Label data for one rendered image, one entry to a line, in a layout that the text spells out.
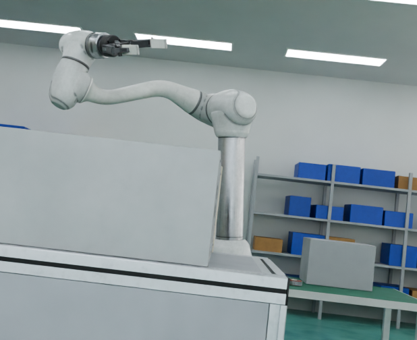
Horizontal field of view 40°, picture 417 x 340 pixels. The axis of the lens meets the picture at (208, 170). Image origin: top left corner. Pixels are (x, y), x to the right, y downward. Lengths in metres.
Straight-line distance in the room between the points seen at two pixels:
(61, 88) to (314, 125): 6.51
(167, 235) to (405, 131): 7.69
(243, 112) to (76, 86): 0.58
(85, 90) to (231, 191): 0.63
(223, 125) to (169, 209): 1.12
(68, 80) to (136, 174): 1.08
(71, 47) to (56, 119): 6.48
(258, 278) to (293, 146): 7.28
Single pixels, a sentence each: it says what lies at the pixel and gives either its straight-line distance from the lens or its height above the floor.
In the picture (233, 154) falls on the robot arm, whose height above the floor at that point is 1.43.
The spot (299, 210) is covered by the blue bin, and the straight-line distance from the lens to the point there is 7.62.
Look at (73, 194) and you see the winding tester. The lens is 1.02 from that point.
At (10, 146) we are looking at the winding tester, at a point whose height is 1.28.
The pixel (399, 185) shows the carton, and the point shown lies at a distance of 7.93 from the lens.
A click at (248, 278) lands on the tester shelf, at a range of 0.97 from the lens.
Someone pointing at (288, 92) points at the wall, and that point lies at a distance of 8.34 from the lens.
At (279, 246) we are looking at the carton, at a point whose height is 0.86.
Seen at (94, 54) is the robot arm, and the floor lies 1.70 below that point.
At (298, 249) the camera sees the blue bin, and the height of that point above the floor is 0.84.
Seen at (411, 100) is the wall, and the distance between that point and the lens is 8.68.
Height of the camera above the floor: 1.21
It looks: 4 degrees up
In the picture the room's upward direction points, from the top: 6 degrees clockwise
